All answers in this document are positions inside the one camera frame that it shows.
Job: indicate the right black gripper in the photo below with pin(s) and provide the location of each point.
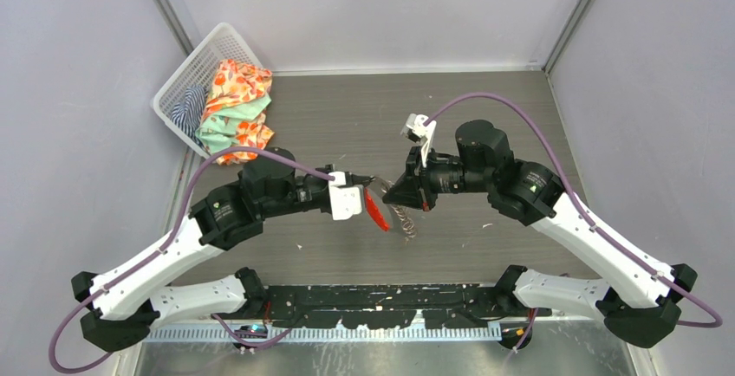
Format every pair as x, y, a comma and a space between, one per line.
413, 188

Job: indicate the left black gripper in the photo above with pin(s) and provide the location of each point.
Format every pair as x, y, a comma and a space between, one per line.
358, 179

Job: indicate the red handled metal keyring holder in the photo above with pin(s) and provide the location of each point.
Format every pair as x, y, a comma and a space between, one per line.
396, 216

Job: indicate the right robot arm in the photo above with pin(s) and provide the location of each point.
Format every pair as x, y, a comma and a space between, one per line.
635, 296

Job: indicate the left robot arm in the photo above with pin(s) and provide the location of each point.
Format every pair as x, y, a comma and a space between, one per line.
128, 302

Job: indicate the mint green cloth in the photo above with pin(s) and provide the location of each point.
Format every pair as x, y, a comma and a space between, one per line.
240, 125

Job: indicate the orange floral cloth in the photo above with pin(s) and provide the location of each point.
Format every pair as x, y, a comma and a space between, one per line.
236, 82

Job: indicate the blue striped cloth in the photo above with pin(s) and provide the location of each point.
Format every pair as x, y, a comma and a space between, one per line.
186, 114

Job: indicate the white plastic basket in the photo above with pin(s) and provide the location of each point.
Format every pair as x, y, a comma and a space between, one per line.
199, 68

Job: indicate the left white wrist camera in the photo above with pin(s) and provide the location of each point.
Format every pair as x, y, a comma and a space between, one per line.
345, 196

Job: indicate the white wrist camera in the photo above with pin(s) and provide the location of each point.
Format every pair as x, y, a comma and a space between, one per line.
345, 196
420, 130

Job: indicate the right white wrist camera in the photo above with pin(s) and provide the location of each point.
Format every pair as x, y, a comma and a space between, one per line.
420, 130

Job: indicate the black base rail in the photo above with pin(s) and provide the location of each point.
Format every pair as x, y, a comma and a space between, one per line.
440, 306

